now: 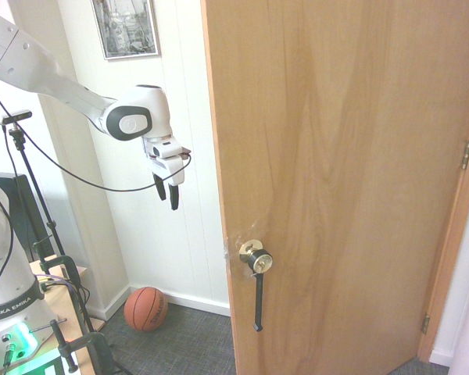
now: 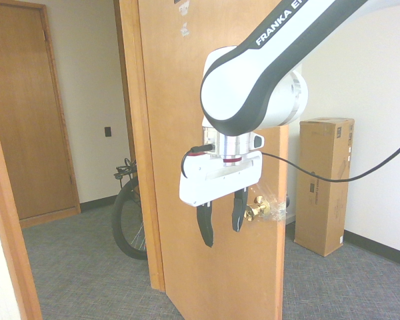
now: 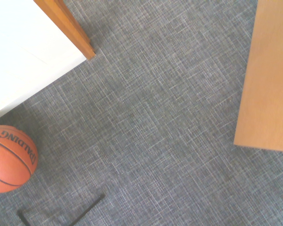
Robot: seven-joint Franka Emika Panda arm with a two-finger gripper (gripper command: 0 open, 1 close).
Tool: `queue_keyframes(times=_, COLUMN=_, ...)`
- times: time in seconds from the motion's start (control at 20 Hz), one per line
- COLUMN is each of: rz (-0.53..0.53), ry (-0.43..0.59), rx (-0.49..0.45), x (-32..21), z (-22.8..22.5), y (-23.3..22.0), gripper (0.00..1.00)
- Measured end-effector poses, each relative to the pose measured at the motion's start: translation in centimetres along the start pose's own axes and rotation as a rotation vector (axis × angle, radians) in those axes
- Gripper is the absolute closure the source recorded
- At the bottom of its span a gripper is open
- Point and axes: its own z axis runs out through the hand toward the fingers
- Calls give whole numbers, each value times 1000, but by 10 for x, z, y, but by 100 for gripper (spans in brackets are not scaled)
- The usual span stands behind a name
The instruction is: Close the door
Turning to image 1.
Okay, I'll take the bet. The brass door knob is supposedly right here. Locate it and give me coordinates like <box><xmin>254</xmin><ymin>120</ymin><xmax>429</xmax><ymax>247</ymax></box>
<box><xmin>238</xmin><ymin>238</ymin><xmax>274</xmax><ymax>277</ymax></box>

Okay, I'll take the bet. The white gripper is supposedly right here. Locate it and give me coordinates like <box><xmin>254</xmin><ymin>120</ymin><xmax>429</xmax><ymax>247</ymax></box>
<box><xmin>142</xmin><ymin>134</ymin><xmax>187</xmax><ymax>213</ymax></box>

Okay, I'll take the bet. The black tripod stand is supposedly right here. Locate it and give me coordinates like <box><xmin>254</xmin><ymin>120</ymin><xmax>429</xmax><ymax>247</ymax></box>
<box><xmin>2</xmin><ymin>123</ymin><xmax>134</xmax><ymax>375</ymax></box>

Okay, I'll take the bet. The small black screw clamp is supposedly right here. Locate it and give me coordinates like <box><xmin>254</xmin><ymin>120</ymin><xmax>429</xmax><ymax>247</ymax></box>
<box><xmin>28</xmin><ymin>317</ymin><xmax>80</xmax><ymax>373</ymax></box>

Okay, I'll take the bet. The purple cable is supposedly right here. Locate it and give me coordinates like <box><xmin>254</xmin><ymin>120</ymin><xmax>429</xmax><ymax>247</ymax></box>
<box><xmin>36</xmin><ymin>273</ymin><xmax>70</xmax><ymax>285</ymax></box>

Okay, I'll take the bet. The framed black-and-white picture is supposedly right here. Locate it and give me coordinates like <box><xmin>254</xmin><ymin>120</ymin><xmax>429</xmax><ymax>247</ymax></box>
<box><xmin>90</xmin><ymin>0</ymin><xmax>162</xmax><ymax>61</ymax></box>

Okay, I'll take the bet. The orange basketball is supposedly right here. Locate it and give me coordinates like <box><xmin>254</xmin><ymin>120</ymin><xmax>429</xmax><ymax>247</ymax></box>
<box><xmin>124</xmin><ymin>286</ymin><xmax>169</xmax><ymax>333</ymax></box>

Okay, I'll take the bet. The black strap on knob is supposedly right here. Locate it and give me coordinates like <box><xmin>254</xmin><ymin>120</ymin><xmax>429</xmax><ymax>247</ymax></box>
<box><xmin>251</xmin><ymin>270</ymin><xmax>267</xmax><ymax>334</ymax></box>

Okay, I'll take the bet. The white and red wrist camera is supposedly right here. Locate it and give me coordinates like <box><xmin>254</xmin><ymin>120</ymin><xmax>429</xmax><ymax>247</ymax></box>
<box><xmin>152</xmin><ymin>141</ymin><xmax>193</xmax><ymax>160</ymax></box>

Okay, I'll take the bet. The large black C-clamp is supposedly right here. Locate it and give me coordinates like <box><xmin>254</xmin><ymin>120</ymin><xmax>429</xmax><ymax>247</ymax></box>
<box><xmin>38</xmin><ymin>253</ymin><xmax>119</xmax><ymax>375</ymax></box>

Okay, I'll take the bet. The black camera on stand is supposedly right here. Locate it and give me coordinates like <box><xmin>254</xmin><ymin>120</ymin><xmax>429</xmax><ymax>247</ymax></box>
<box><xmin>2</xmin><ymin>110</ymin><xmax>34</xmax><ymax>126</ymax></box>

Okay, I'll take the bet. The clear tape on door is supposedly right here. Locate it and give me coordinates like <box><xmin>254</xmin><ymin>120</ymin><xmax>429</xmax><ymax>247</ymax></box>
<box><xmin>223</xmin><ymin>221</ymin><xmax>260</xmax><ymax>271</ymax></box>

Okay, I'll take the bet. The light wooden door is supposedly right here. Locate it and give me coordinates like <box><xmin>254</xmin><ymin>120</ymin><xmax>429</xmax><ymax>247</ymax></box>
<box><xmin>200</xmin><ymin>0</ymin><xmax>469</xmax><ymax>375</ymax></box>

